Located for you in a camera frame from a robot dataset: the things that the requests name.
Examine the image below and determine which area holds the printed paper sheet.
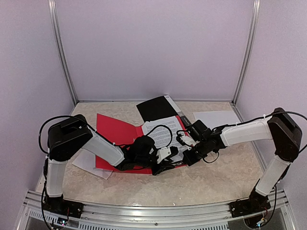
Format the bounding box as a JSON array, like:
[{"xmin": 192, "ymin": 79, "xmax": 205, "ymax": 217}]
[{"xmin": 141, "ymin": 116, "xmax": 188, "ymax": 163}]

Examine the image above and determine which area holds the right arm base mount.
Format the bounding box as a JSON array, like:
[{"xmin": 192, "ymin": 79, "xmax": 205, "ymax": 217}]
[{"xmin": 229, "ymin": 197, "xmax": 271, "ymax": 218}]

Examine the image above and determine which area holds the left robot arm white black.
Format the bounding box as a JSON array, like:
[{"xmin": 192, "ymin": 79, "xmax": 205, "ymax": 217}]
[{"xmin": 45, "ymin": 115, "xmax": 178, "ymax": 213}]

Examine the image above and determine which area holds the aluminium frame post left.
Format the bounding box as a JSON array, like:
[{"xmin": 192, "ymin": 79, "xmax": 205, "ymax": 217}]
[{"xmin": 48, "ymin": 0, "xmax": 79, "ymax": 106}]

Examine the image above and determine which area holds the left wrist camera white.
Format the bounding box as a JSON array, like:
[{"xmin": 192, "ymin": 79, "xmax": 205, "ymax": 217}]
[{"xmin": 157, "ymin": 147, "xmax": 171, "ymax": 164}]

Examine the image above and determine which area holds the aluminium frame post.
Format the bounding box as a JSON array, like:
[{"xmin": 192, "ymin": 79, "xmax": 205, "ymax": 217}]
[
  {"xmin": 232, "ymin": 0, "xmax": 261, "ymax": 104},
  {"xmin": 48, "ymin": 0, "xmax": 79, "ymax": 106}
]

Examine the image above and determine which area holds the black clip file folder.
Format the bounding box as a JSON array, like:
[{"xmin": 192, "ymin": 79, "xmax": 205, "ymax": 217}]
[{"xmin": 136, "ymin": 95, "xmax": 191, "ymax": 127}]

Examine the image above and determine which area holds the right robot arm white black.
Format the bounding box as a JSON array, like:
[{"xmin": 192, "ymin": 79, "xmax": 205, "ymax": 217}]
[{"xmin": 183, "ymin": 107, "xmax": 306, "ymax": 213}]

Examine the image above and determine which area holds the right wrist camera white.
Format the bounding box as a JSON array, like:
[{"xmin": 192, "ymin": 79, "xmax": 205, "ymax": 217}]
[{"xmin": 176, "ymin": 134, "xmax": 196, "ymax": 147}]

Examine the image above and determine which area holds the aluminium frame post right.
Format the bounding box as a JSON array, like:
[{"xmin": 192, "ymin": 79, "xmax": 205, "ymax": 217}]
[{"xmin": 232, "ymin": 0, "xmax": 261, "ymax": 104}]

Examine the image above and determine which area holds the aluminium frame rail back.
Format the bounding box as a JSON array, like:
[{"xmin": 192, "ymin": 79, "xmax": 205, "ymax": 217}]
[{"xmin": 76, "ymin": 99, "xmax": 235, "ymax": 104}]

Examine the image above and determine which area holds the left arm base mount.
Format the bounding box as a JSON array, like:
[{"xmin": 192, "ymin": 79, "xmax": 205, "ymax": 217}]
[{"xmin": 42, "ymin": 196, "xmax": 84, "ymax": 219}]

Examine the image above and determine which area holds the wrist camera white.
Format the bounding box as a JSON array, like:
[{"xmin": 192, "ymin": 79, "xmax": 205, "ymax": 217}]
[
  {"xmin": 176, "ymin": 134, "xmax": 196, "ymax": 147},
  {"xmin": 157, "ymin": 147, "xmax": 171, "ymax": 164}
]

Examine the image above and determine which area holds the blank white paper sheet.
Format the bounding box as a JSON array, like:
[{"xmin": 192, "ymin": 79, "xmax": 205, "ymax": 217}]
[{"xmin": 193, "ymin": 111, "xmax": 240, "ymax": 128}]

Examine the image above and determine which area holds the red clip file folder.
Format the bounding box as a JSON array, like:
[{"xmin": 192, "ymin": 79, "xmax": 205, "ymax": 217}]
[{"xmin": 95, "ymin": 114, "xmax": 185, "ymax": 174}]

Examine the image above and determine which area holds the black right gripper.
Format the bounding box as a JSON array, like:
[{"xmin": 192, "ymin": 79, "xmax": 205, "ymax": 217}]
[{"xmin": 183, "ymin": 139, "xmax": 210, "ymax": 166}]

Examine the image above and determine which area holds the blank paper sheet left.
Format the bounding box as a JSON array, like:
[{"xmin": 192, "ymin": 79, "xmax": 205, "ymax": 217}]
[{"xmin": 72, "ymin": 149, "xmax": 113, "ymax": 180}]

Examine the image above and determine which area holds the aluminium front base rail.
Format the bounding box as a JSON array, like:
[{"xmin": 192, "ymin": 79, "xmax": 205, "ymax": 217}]
[{"xmin": 13, "ymin": 190, "xmax": 298, "ymax": 230}]

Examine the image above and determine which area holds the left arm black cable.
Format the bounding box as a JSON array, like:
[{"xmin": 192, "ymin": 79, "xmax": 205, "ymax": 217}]
[{"xmin": 37, "ymin": 115, "xmax": 80, "ymax": 154}]

